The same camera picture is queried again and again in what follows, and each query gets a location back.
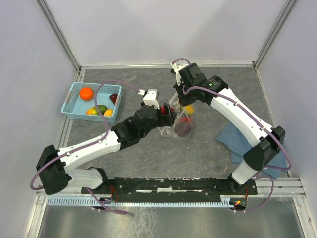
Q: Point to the red bell pepper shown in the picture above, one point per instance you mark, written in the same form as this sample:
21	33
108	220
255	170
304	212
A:
189	120

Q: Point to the light blue cable duct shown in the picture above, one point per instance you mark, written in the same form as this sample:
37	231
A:
90	201

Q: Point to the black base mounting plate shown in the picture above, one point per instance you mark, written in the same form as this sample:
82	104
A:
171	190

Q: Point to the dark purple fruit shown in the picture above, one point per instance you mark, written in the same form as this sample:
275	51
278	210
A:
182	129

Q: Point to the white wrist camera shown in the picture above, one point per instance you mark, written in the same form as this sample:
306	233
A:
150	97
175	68

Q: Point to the yellow orange round fruit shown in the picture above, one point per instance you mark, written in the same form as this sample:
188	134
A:
189	110

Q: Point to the clear zip top bag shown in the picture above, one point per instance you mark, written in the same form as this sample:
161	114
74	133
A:
169	131

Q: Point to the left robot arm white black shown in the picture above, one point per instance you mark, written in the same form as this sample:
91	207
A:
59	168

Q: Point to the light blue plastic basket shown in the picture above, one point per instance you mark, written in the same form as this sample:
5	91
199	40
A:
75	108

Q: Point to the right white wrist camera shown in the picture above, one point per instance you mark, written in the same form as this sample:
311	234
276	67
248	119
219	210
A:
175	68

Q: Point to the small dark red fruit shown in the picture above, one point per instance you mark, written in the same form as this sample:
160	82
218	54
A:
113	98

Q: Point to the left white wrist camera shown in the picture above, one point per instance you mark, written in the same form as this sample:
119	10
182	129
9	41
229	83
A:
150	97

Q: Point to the blue cloth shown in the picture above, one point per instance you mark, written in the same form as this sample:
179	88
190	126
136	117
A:
236	142

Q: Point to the small yellow fruit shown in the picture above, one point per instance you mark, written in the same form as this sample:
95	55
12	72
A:
108	113

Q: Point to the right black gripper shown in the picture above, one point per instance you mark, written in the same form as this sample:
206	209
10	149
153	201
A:
184	102

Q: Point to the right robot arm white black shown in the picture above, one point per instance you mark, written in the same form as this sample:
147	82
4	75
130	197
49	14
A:
266	141

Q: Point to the red apple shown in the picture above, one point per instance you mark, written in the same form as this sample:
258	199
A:
163	110

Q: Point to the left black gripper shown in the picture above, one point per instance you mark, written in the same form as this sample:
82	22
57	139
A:
168	120

